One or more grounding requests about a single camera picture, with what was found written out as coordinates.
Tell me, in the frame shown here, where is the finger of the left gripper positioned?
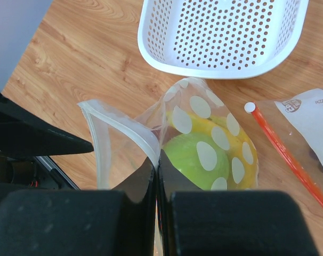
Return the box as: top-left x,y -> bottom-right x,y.
0,93 -> 94,158

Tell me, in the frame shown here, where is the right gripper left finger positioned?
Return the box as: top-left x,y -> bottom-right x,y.
0,159 -> 155,255

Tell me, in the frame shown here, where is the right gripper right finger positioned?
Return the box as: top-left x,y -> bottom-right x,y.
158,152 -> 319,255

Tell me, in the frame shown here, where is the green fake apple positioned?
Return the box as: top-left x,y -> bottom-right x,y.
163,133 -> 230,190

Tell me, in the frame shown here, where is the clear dotted zip bag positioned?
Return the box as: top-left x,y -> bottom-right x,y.
79,77 -> 259,191

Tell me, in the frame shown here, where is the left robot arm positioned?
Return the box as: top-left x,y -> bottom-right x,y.
0,93 -> 94,201

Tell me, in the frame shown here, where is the yellow fake banana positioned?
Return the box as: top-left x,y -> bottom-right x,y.
163,112 -> 259,190

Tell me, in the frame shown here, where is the middle zip bag red seal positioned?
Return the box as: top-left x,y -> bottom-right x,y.
244,88 -> 323,208

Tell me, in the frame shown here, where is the white perforated plastic basket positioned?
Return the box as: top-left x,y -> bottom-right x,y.
138,0 -> 309,79

